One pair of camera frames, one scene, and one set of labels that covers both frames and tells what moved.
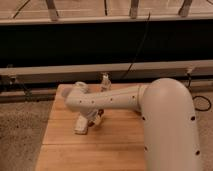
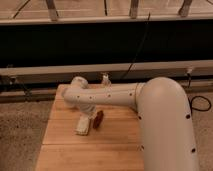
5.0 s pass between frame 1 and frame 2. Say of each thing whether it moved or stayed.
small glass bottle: stayed
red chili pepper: moved
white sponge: stayed
